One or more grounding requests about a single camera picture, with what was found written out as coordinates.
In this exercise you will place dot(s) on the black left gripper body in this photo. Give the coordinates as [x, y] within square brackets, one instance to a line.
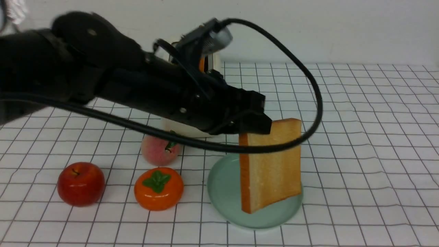
[226, 104]

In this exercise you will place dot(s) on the red apple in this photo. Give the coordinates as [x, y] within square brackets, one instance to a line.
[81, 184]

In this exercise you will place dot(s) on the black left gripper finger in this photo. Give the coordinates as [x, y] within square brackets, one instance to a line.
[254, 123]

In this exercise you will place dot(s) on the pink peach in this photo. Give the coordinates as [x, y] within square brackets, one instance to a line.
[159, 152]

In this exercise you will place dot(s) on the orange persimmon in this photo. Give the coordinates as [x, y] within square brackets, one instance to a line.
[159, 189]

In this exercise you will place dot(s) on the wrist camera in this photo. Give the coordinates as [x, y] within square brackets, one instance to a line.
[206, 39]

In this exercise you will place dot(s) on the cream white toaster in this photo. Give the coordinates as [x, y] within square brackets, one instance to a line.
[207, 62]

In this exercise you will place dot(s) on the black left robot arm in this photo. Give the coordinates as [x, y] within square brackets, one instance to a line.
[83, 56]

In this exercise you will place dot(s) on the white grid tablecloth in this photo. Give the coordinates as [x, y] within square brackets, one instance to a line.
[369, 174]

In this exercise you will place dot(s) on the pale green plate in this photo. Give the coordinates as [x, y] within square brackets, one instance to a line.
[223, 188]

